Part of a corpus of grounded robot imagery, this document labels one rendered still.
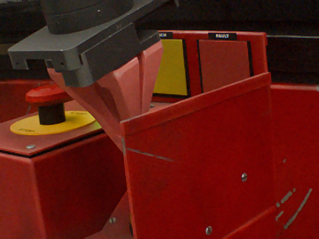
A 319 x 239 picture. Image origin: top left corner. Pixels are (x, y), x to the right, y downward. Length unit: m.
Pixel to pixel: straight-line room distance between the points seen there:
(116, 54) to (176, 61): 0.16
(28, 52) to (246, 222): 0.21
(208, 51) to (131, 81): 0.13
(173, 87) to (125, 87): 0.15
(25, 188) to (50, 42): 0.12
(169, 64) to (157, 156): 0.16
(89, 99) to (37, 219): 0.10
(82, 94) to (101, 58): 0.06
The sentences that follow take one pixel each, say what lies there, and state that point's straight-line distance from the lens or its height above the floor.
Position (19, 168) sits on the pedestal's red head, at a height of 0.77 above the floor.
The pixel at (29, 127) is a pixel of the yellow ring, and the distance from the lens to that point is 0.57.
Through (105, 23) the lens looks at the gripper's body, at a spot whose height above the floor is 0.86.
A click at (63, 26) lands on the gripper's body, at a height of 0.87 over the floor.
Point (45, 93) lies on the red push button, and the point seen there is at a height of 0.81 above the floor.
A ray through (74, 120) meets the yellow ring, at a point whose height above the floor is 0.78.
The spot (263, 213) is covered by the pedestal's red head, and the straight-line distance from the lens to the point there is 0.56.
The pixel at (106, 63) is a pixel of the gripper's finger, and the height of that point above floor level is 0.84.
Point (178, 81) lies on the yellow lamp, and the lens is 0.59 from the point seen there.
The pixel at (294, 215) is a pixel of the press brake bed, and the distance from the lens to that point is 0.75.
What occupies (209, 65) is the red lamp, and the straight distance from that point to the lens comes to 0.57.
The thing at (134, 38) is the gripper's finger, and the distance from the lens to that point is 0.44.
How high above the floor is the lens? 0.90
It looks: 13 degrees down
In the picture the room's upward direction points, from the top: 6 degrees counter-clockwise
